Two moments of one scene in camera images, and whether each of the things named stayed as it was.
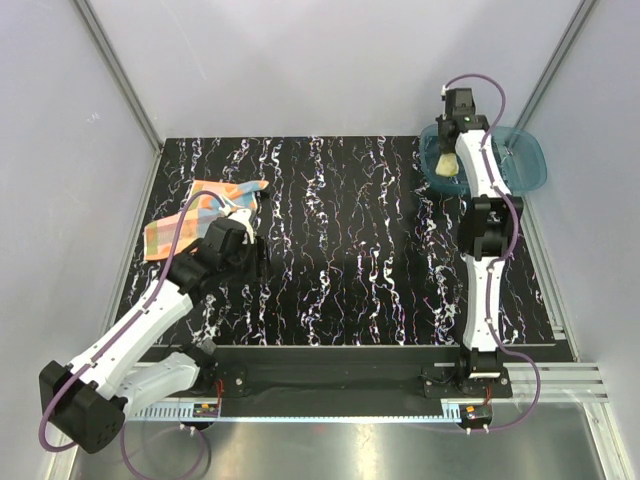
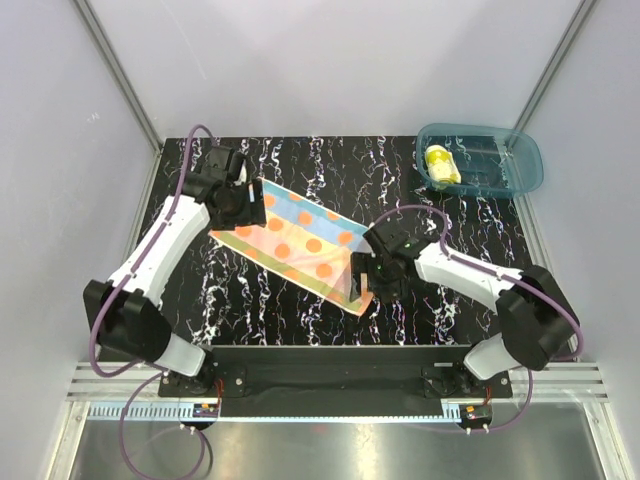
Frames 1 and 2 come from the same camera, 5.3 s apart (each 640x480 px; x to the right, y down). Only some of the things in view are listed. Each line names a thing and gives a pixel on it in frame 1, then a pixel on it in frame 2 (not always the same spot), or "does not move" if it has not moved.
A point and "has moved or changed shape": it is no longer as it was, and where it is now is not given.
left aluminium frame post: [111, 56] does not move
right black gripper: [444, 148] to [363, 263]
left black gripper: [259, 259] to [252, 214]
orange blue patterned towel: [160, 237] has moved or changed shape
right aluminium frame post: [527, 112] does not move
